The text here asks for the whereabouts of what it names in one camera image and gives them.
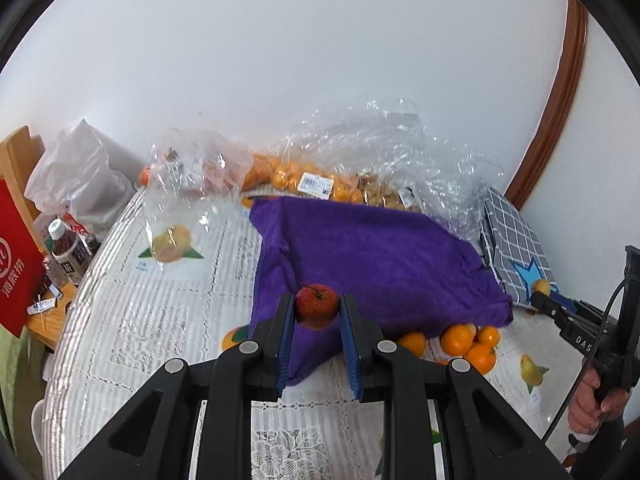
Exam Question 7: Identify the bag of walnuts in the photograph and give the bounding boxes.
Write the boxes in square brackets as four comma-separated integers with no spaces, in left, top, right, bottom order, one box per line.
[357,174,422,214]

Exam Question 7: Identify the red paper bag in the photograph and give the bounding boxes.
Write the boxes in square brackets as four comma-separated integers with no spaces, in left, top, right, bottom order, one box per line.
[0,179,44,338]

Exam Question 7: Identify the brown wooden door frame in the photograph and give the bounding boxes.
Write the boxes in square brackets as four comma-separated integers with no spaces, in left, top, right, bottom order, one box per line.
[506,0,588,209]

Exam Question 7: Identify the plastic drink bottle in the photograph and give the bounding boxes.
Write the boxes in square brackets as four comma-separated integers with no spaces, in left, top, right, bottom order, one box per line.
[48,219,92,287]

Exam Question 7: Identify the person's right hand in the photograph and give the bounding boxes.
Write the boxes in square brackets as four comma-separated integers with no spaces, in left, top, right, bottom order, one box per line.
[567,365,630,434]

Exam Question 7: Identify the clear crumpled plastic bag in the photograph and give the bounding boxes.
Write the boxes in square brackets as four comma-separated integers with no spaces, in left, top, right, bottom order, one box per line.
[278,98,502,242]

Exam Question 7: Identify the large orange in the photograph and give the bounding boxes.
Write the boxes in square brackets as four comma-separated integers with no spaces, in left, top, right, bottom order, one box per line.
[439,324,475,356]
[463,342,497,375]

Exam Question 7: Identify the small red apple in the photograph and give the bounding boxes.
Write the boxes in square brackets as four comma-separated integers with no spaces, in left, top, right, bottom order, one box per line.
[294,284,340,330]

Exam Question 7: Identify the grey checked star bag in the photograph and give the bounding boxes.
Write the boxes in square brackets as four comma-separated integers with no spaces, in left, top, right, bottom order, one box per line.
[480,188,558,308]

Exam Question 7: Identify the medium orange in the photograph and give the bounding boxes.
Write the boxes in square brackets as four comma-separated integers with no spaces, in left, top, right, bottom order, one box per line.
[476,326,501,348]

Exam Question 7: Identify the white plastic bag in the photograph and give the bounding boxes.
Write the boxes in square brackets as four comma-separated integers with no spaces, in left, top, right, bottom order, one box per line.
[25,119,134,233]

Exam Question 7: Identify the clear bag with fruit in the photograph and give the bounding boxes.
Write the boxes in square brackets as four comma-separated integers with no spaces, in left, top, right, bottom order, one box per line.
[143,129,253,266]

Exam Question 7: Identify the orange mandarin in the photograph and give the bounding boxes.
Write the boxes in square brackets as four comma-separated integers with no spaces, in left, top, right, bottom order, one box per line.
[397,333,426,358]

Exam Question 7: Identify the purple towel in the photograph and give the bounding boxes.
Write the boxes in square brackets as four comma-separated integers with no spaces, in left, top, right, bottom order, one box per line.
[247,196,516,387]

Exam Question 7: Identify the black cable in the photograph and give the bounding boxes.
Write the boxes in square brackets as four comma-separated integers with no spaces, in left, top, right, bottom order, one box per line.
[540,274,640,443]

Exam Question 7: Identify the bag of small oranges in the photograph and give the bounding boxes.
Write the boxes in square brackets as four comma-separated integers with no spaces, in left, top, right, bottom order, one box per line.
[242,154,364,204]

